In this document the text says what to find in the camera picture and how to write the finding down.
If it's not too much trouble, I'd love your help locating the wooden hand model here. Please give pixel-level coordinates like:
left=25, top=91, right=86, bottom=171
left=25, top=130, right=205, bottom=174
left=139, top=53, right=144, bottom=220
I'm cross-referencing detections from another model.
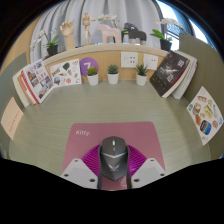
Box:
left=59, top=19, right=76, bottom=51

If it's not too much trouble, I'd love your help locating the white mixed sticker sheet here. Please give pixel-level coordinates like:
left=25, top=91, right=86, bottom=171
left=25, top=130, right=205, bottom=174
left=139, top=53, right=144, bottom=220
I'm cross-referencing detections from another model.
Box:
left=49, top=58, right=83, bottom=88

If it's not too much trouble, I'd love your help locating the dark framed window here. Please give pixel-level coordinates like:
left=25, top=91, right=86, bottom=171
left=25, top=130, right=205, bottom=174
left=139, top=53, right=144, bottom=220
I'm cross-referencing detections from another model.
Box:
left=154, top=0, right=204, bottom=44

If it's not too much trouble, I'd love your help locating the small succulent in white pot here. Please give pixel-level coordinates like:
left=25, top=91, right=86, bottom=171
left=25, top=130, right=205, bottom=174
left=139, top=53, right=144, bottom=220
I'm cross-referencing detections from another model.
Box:
left=135, top=63, right=149, bottom=87
left=86, top=66, right=100, bottom=87
left=106, top=64, right=120, bottom=85

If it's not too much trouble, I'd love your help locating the white books stack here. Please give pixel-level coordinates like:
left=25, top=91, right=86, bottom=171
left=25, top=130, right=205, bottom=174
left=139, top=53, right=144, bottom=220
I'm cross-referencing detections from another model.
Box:
left=171, top=50, right=198, bottom=101

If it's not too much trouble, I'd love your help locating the beige paper card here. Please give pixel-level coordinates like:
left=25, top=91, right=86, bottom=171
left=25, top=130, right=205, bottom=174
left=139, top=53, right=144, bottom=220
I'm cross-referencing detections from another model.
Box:
left=0, top=96, right=25, bottom=141

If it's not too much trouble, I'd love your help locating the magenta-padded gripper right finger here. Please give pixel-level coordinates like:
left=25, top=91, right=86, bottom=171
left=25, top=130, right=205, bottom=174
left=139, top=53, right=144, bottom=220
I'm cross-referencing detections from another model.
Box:
left=125, top=144, right=167, bottom=190

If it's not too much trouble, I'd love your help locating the white wall socket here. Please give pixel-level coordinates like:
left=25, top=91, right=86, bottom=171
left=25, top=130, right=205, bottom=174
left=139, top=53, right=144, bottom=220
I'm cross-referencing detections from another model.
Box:
left=120, top=51, right=139, bottom=69
left=142, top=53, right=160, bottom=71

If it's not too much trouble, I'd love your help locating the small white orchid black pot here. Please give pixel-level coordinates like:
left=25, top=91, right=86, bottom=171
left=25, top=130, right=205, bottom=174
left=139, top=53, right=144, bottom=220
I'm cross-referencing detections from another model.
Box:
left=29, top=29, right=60, bottom=58

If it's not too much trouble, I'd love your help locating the large white orchid black pot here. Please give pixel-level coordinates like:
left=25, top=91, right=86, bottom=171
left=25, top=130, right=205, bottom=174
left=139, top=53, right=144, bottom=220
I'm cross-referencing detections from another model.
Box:
left=149, top=17, right=184, bottom=53

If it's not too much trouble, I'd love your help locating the pink horse figure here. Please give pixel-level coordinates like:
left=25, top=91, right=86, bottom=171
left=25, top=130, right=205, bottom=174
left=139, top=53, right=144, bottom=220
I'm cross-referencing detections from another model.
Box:
left=96, top=23, right=122, bottom=45

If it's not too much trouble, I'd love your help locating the white food sticker sheet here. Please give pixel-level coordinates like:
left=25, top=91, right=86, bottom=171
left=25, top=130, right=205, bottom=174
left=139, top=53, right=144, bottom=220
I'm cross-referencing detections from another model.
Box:
left=186, top=85, right=224, bottom=147

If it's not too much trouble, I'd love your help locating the cream cover book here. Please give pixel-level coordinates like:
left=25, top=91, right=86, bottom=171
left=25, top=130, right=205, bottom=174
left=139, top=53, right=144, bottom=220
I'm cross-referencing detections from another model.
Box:
left=12, top=68, right=31, bottom=108

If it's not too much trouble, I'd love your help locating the grey computer mouse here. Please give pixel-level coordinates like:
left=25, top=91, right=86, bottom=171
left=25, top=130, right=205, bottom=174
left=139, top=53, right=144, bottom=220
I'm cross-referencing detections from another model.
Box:
left=98, top=135, right=130, bottom=182

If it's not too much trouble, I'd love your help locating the black horse figure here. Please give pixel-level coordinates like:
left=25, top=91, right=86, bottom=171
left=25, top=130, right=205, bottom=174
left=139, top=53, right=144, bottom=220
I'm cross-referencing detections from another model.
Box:
left=123, top=22, right=148, bottom=46

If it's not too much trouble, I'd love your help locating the dark cover book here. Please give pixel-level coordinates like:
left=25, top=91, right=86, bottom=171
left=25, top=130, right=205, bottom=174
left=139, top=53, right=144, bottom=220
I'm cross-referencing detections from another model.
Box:
left=149, top=50, right=192, bottom=98

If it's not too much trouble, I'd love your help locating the pink mouse pad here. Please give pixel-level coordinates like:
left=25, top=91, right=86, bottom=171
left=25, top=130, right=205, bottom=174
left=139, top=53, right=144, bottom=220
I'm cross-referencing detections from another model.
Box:
left=61, top=121, right=167, bottom=192

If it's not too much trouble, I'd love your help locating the purple round number disc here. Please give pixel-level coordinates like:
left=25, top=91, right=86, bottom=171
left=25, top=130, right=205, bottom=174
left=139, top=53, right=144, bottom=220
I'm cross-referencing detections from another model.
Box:
left=79, top=57, right=99, bottom=78

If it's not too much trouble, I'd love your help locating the white orchid behind horses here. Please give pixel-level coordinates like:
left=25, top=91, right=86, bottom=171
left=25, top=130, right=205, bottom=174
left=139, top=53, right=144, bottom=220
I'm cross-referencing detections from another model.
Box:
left=97, top=13, right=129, bottom=36

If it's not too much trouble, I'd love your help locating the grey-white curtain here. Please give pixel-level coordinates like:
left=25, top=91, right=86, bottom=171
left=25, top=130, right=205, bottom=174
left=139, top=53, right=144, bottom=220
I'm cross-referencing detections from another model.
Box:
left=29, top=0, right=168, bottom=63

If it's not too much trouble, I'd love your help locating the wooden mannequin figure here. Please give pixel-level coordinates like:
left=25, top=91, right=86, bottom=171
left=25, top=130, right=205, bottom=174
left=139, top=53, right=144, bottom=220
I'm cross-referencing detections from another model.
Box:
left=81, top=11, right=96, bottom=46

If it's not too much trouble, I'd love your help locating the photo collage cover book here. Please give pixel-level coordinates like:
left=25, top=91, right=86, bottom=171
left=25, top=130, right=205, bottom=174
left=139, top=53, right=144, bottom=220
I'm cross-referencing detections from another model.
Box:
left=20, top=58, right=54, bottom=105

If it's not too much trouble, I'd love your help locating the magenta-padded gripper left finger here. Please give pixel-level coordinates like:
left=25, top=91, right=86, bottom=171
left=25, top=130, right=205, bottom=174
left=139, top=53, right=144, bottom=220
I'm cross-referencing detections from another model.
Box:
left=60, top=144, right=102, bottom=190

